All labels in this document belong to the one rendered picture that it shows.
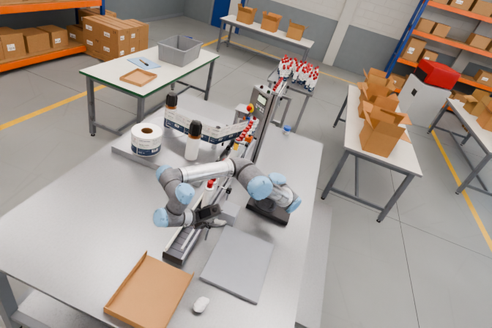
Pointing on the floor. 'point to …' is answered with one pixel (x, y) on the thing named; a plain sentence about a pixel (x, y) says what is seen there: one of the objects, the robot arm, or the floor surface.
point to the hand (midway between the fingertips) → (223, 215)
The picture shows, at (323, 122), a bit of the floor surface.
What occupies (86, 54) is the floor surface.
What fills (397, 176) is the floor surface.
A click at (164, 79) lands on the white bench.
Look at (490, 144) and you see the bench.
